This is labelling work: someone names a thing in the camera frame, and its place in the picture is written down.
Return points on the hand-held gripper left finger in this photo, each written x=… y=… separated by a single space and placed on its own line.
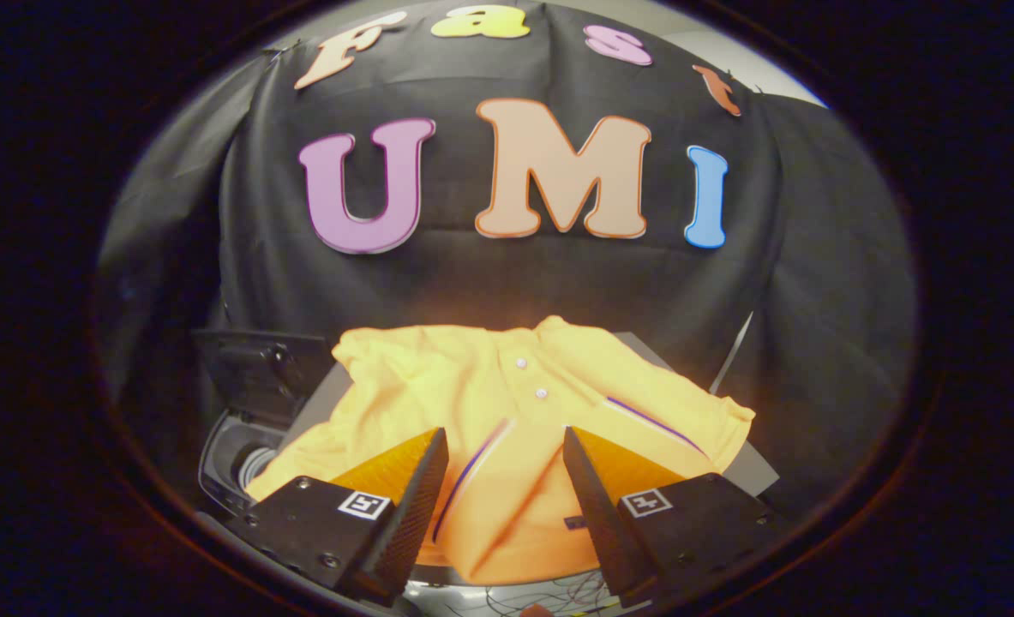
x=412 y=514

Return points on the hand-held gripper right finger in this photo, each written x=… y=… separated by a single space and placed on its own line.
x=605 y=523

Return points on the black backdrop cloth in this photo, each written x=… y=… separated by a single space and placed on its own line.
x=472 y=283

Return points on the orange polo shirt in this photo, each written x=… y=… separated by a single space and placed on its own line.
x=506 y=386

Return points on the white cabinet with dark frame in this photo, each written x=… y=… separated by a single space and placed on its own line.
x=751 y=471

